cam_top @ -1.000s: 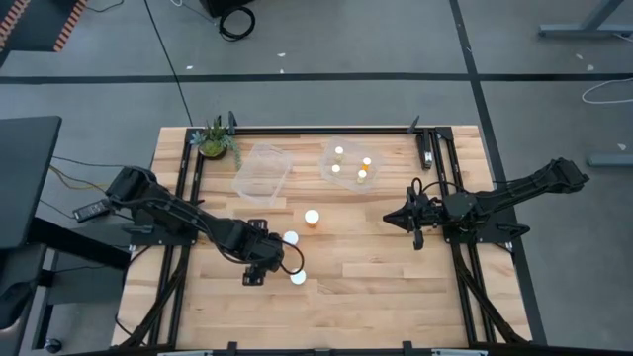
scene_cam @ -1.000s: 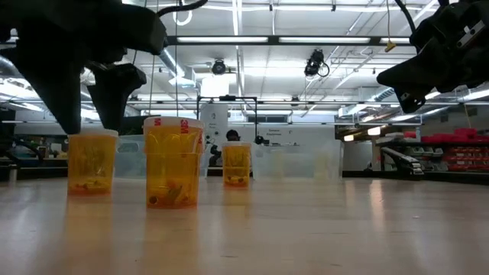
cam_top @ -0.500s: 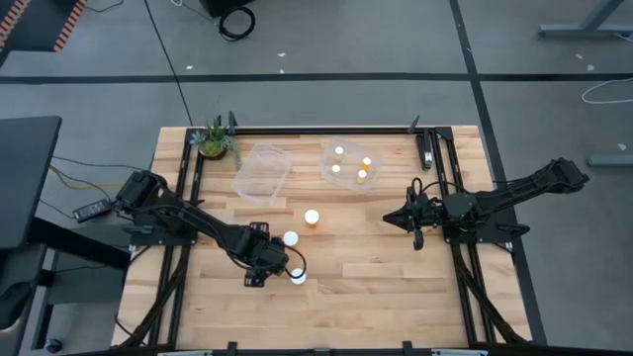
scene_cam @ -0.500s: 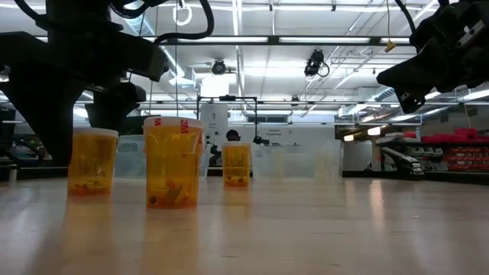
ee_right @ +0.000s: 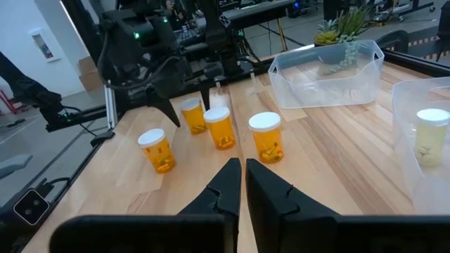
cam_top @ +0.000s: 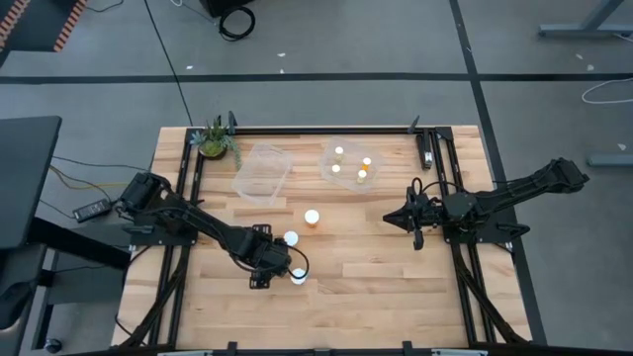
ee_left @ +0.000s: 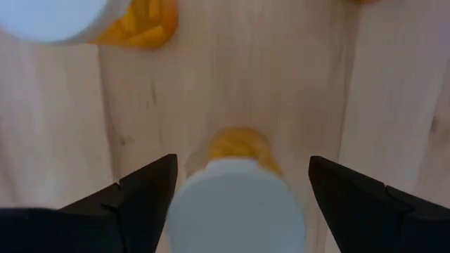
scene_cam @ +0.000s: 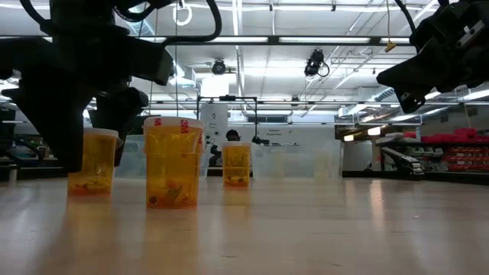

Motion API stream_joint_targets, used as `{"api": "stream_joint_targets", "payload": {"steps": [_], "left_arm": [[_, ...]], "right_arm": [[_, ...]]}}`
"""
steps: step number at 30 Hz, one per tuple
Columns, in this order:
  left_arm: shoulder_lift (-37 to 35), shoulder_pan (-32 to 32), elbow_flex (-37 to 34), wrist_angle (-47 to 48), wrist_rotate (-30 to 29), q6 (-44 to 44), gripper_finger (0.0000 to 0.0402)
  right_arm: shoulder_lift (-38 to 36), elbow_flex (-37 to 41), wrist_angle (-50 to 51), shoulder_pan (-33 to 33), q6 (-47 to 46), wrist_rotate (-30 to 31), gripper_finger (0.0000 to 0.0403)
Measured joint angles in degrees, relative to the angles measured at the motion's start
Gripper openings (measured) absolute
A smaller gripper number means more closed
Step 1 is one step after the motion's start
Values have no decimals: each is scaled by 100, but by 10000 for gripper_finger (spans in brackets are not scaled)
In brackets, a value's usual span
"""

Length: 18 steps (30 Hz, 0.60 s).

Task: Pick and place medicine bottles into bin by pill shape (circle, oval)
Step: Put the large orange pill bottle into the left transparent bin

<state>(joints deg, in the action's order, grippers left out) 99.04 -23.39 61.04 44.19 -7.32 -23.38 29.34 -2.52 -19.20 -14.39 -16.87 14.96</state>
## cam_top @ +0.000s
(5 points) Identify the clear rectangular plastic bin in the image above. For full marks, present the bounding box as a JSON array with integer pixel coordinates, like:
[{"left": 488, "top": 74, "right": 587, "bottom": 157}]
[{"left": 230, "top": 142, "right": 294, "bottom": 208}]

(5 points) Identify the grey table foot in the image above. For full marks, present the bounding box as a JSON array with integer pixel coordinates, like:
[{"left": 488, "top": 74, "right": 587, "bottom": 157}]
[{"left": 587, "top": 154, "right": 633, "bottom": 168}]

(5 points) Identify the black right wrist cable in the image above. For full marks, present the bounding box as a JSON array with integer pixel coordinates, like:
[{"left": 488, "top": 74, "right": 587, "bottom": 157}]
[{"left": 408, "top": 176, "right": 484, "bottom": 199}]

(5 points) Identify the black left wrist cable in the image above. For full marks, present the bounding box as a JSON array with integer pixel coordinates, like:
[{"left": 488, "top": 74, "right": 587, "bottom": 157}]
[{"left": 284, "top": 244, "right": 312, "bottom": 284}]

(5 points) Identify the grey table leg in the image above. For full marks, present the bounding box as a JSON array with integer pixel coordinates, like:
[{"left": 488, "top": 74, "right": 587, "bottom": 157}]
[{"left": 538, "top": 0, "right": 633, "bottom": 41}]

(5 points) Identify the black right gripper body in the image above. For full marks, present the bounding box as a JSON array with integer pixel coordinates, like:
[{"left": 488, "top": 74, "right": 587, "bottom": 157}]
[{"left": 405, "top": 178, "right": 447, "bottom": 251}]

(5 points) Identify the black desk crossbeam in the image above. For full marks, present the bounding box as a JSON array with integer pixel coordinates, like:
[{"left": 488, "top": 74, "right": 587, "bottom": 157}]
[{"left": 29, "top": 217, "right": 133, "bottom": 272}]

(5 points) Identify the dark grey desk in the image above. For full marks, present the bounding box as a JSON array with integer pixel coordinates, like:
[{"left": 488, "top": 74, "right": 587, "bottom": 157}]
[{"left": 0, "top": 116, "right": 63, "bottom": 251}]

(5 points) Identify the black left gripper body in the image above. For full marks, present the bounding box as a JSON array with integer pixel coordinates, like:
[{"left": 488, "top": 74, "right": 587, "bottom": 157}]
[{"left": 243, "top": 224, "right": 294, "bottom": 291}]

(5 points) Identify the black orange-striped platform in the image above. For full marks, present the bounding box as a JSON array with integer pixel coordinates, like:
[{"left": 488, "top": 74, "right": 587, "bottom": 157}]
[{"left": 0, "top": 0, "right": 88, "bottom": 53}]

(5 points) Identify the white floor cable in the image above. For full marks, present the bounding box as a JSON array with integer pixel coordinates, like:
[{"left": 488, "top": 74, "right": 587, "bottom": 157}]
[{"left": 581, "top": 76, "right": 633, "bottom": 105}]

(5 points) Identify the black rounded object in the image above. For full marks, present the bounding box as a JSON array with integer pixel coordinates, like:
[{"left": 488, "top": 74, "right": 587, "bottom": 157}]
[{"left": 0, "top": 280, "right": 35, "bottom": 331}]

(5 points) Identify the black box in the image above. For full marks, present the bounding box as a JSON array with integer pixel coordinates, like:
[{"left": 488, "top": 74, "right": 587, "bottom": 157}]
[{"left": 200, "top": 0, "right": 256, "bottom": 19}]

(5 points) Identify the coiled black cable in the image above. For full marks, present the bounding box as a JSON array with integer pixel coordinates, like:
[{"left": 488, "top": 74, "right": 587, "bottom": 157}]
[{"left": 218, "top": 5, "right": 257, "bottom": 43}]

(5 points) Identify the clear rounded plastic bin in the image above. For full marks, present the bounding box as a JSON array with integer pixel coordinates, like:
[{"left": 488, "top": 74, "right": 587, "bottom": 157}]
[{"left": 318, "top": 136, "right": 386, "bottom": 194}]

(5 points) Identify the yellow cable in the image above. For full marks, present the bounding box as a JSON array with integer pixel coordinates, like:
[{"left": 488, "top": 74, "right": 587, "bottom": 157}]
[{"left": 48, "top": 165, "right": 130, "bottom": 192}]

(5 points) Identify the black power adapter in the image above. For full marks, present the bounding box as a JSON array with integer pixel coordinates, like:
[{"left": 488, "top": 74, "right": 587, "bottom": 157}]
[{"left": 72, "top": 198, "right": 113, "bottom": 223}]

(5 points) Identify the long thin black cable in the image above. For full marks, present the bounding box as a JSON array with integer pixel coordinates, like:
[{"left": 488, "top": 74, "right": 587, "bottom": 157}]
[{"left": 142, "top": 0, "right": 194, "bottom": 128}]

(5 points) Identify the black floor cable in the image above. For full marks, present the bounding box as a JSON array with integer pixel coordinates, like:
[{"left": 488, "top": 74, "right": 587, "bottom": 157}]
[{"left": 51, "top": 155, "right": 150, "bottom": 173}]

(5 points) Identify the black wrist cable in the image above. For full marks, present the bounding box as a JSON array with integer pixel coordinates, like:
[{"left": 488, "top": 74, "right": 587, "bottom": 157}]
[
  {"left": 284, "top": 244, "right": 312, "bottom": 284},
  {"left": 408, "top": 176, "right": 484, "bottom": 199}
]

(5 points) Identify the small potted green plant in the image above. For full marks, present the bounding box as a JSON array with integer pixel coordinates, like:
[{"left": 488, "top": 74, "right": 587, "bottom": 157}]
[{"left": 189, "top": 114, "right": 243, "bottom": 169}]

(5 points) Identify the black aluminium table frame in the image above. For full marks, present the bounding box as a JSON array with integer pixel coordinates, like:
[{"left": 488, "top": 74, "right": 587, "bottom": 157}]
[{"left": 118, "top": 126, "right": 533, "bottom": 356}]

